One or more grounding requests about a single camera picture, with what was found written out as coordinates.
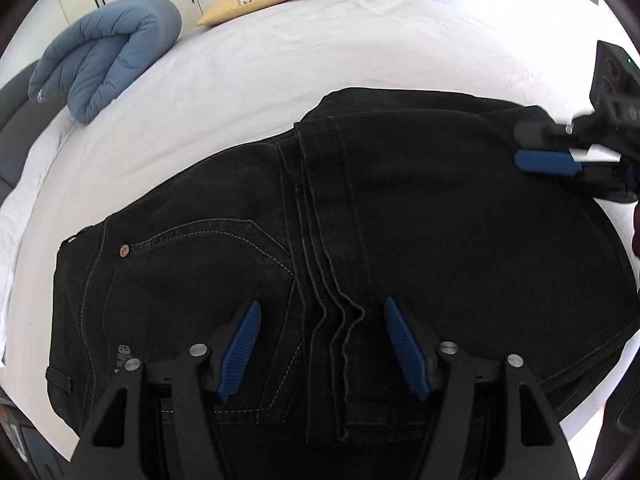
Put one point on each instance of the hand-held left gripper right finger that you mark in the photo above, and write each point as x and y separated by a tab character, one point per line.
407	350

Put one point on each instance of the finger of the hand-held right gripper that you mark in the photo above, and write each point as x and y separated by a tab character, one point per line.
545	162
537	131

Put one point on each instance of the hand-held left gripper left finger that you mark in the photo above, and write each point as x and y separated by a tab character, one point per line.
240	350

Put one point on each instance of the black pants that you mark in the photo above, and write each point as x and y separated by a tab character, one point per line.
425	240

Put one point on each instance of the bed with white sheet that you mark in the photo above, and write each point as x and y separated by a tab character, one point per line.
300	50

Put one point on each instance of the white pillow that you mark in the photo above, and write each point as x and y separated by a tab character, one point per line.
30	185

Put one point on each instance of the yellow pillow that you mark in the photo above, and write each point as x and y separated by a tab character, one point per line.
272	1

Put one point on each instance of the grey headboard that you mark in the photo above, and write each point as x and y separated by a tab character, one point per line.
15	125

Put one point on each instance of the rolled blue duvet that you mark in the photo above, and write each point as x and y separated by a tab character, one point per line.
110	45

